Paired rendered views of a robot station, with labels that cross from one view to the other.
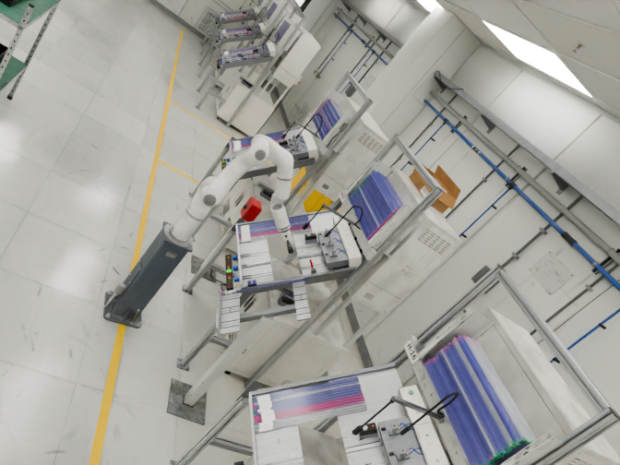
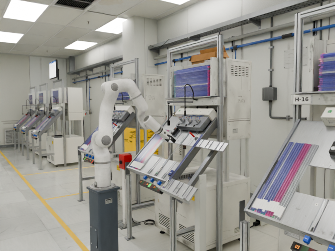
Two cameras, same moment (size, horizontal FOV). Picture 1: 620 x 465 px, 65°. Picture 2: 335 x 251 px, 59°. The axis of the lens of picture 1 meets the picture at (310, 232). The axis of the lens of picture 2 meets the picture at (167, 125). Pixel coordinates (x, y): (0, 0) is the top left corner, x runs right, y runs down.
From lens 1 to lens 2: 102 cm
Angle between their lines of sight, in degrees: 18
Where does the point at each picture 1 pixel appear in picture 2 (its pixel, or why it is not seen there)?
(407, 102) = (148, 71)
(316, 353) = (237, 193)
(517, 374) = not seen: outside the picture
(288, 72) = (75, 112)
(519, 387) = not seen: outside the picture
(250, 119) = (75, 152)
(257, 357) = (210, 225)
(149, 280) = (108, 232)
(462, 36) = (146, 23)
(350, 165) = (153, 101)
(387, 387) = (312, 129)
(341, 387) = (290, 153)
